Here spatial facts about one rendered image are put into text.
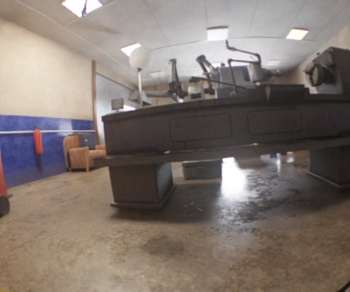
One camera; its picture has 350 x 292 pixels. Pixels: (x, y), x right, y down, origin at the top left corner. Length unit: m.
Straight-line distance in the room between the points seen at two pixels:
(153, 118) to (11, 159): 3.01
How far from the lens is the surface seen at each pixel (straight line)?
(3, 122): 3.73
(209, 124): 1.30
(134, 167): 1.43
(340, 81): 1.92
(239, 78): 1.55
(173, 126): 1.33
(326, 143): 1.45
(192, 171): 2.20
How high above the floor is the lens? 0.57
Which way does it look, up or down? 3 degrees down
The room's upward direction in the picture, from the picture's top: 6 degrees counter-clockwise
